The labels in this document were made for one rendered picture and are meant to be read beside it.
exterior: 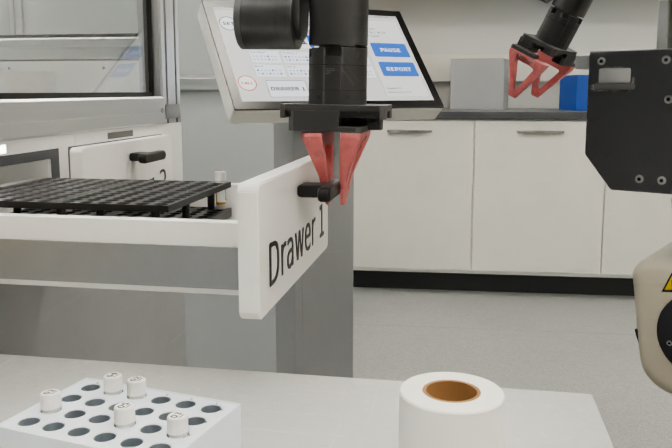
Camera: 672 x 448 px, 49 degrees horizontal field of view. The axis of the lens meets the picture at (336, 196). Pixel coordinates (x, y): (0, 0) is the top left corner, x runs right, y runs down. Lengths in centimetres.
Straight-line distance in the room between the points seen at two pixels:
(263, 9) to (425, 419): 41
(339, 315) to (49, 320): 98
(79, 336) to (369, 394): 53
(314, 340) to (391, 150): 197
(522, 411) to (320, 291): 122
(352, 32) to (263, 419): 36
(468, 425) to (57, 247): 37
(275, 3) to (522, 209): 306
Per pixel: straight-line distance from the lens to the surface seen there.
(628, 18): 450
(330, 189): 68
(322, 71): 71
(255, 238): 59
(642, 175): 91
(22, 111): 91
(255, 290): 59
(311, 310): 179
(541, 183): 371
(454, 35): 436
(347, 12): 71
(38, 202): 72
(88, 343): 107
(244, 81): 158
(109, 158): 106
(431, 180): 367
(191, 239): 62
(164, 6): 130
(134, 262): 64
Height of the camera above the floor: 100
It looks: 8 degrees down
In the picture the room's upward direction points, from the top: straight up
